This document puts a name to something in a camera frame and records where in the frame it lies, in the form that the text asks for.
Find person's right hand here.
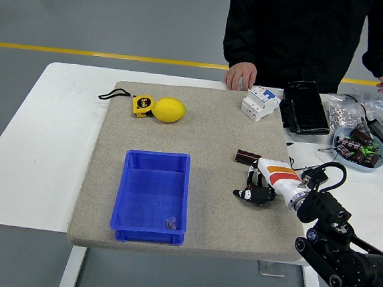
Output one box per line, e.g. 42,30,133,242
223,59,259,94

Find clear bag of metal nuts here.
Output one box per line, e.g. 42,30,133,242
323,92,368,132

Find thin black wire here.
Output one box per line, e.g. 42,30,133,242
285,154,303,173
314,145,342,164

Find black adapter cable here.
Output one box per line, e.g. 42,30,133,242
340,93,374,123

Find person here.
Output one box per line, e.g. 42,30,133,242
219,0,383,99

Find black power adapter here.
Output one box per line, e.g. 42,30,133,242
368,118,383,144

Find small black device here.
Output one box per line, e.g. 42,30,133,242
300,167,330,190

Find grey metal bracket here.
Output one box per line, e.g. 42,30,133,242
256,260,288,279

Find grey-brown mat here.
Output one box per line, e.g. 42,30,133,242
66,76,318,267

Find light blue bowl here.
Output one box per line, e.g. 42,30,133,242
330,124,383,175

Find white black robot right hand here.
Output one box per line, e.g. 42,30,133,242
232,155,307,211

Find white circuit breaker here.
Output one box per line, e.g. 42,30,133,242
239,84,282,124

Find grey pen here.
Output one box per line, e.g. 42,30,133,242
359,116,373,136

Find yellow lemon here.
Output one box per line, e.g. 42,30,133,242
150,95,188,125

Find black rectangular case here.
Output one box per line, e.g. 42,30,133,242
275,78,334,138

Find white table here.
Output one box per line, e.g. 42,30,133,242
0,57,383,276

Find clear bag of blue parts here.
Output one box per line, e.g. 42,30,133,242
346,87,383,132

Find blue plastic box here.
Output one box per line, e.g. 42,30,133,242
108,147,193,248

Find yellow tape measure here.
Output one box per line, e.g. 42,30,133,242
96,86,156,118

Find green plastic connectors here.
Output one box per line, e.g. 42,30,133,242
360,142,382,157

